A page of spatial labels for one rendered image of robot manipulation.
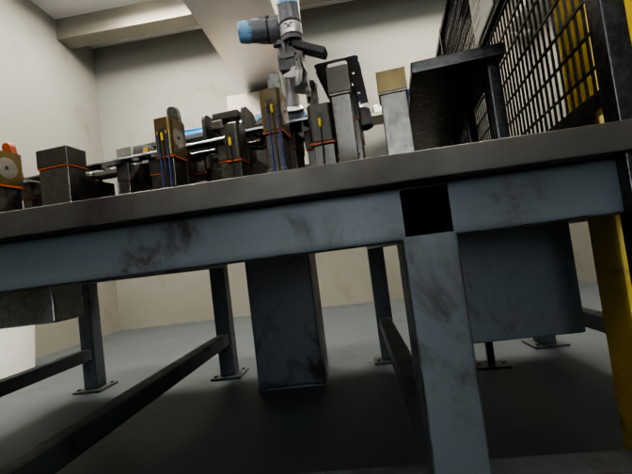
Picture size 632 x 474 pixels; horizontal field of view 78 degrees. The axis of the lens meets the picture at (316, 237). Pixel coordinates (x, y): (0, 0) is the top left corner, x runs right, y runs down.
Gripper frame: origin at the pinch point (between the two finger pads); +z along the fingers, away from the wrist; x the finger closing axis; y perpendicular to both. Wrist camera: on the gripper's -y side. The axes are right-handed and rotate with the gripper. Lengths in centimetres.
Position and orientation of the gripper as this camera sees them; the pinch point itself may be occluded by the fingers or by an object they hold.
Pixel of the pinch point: (306, 95)
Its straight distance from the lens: 137.5
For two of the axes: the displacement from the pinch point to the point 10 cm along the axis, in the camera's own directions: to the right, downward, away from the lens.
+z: 1.3, 9.9, -0.5
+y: -9.7, 1.4, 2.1
